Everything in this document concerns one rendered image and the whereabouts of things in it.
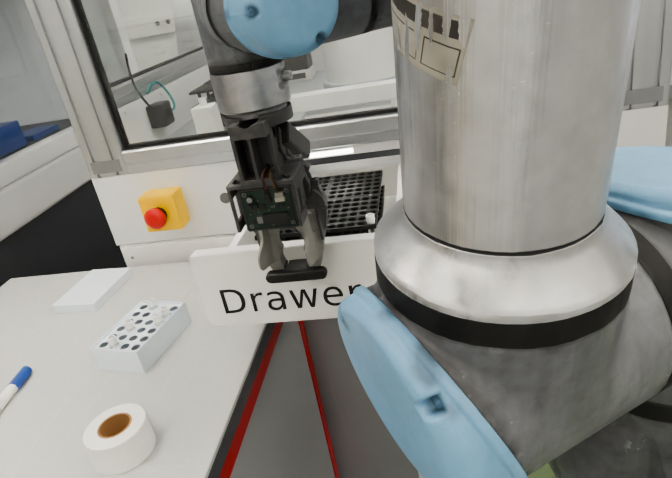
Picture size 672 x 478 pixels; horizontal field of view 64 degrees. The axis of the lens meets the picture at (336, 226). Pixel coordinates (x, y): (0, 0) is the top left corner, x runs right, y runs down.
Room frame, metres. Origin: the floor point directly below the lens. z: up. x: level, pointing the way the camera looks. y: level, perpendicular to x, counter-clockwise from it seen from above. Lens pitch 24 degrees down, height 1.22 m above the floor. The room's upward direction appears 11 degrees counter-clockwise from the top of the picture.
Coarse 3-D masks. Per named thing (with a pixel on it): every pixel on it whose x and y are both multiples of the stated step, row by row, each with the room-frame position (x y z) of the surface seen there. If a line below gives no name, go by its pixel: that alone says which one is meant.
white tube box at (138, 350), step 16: (144, 304) 0.76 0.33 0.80; (160, 304) 0.75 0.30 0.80; (176, 304) 0.74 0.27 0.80; (144, 320) 0.71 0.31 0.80; (176, 320) 0.71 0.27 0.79; (128, 336) 0.68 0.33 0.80; (144, 336) 0.67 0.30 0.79; (160, 336) 0.67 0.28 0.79; (176, 336) 0.70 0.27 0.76; (96, 352) 0.65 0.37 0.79; (112, 352) 0.64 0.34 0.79; (128, 352) 0.63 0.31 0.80; (144, 352) 0.64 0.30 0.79; (160, 352) 0.66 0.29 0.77; (112, 368) 0.65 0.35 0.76; (128, 368) 0.64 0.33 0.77; (144, 368) 0.63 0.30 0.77
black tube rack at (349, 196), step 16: (336, 176) 0.90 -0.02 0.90; (352, 176) 0.89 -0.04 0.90; (368, 176) 0.88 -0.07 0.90; (336, 192) 0.83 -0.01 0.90; (352, 192) 0.81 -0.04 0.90; (368, 192) 0.80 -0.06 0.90; (384, 192) 0.87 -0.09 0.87; (336, 208) 0.76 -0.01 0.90; (352, 208) 0.75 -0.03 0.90; (368, 208) 0.74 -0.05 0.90; (288, 240) 0.74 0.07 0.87
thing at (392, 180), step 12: (360, 168) 0.94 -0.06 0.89; (372, 168) 0.93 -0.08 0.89; (384, 168) 0.92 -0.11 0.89; (396, 168) 0.92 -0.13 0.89; (384, 180) 0.93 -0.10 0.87; (396, 180) 0.92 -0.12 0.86; (396, 192) 0.92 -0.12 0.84; (384, 204) 0.89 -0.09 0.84; (240, 240) 0.72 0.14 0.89; (252, 240) 0.77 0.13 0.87
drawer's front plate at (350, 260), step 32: (192, 256) 0.62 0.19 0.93; (224, 256) 0.61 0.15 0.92; (256, 256) 0.61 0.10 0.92; (288, 256) 0.60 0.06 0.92; (352, 256) 0.58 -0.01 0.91; (224, 288) 0.62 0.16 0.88; (256, 288) 0.61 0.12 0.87; (288, 288) 0.60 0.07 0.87; (320, 288) 0.59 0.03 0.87; (224, 320) 0.62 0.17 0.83; (256, 320) 0.61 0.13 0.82; (288, 320) 0.60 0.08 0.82
